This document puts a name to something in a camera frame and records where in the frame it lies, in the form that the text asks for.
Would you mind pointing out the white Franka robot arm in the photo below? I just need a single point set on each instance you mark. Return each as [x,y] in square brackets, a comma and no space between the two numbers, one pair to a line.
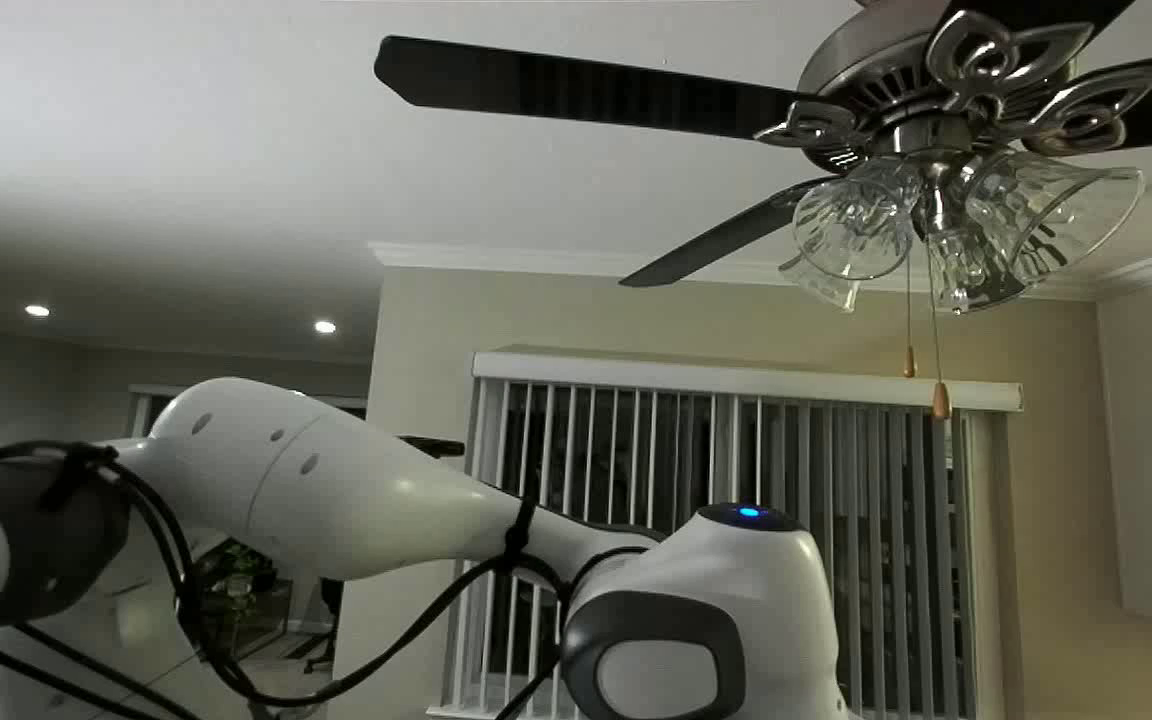
[339,483]

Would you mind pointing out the dark green houseplant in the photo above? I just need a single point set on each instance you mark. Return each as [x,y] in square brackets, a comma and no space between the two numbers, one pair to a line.
[242,584]

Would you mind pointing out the clear glass light shade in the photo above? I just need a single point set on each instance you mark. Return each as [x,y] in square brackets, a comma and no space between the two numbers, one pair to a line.
[1059,207]
[859,221]
[968,273]

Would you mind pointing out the white vertical window blinds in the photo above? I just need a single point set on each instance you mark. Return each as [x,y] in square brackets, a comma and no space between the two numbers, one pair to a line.
[843,532]

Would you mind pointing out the white blinds valance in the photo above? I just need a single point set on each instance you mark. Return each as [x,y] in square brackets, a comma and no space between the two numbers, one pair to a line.
[739,378]

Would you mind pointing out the round recessed ceiling light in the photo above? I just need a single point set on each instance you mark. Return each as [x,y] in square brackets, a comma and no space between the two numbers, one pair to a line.
[326,324]
[39,310]

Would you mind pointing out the silver ceiling fan motor housing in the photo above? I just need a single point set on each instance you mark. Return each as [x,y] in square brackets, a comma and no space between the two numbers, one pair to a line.
[868,62]

